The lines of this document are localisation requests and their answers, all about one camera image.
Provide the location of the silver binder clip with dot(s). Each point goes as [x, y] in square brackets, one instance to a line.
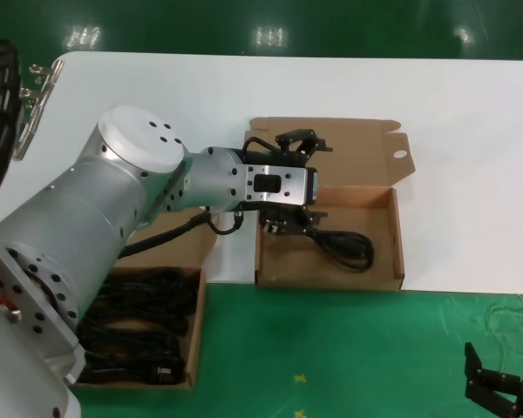
[35, 119]
[43, 96]
[24, 146]
[54, 72]

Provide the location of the left wrist camera unit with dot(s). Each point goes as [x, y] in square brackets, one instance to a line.
[292, 185]

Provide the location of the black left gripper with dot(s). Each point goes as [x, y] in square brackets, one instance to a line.
[266, 157]

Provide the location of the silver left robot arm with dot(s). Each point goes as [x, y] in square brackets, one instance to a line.
[69, 226]

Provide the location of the green table cloth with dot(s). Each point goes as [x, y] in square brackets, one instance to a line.
[331, 348]

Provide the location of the open brown cardboard box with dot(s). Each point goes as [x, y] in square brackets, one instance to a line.
[196, 313]
[353, 152]

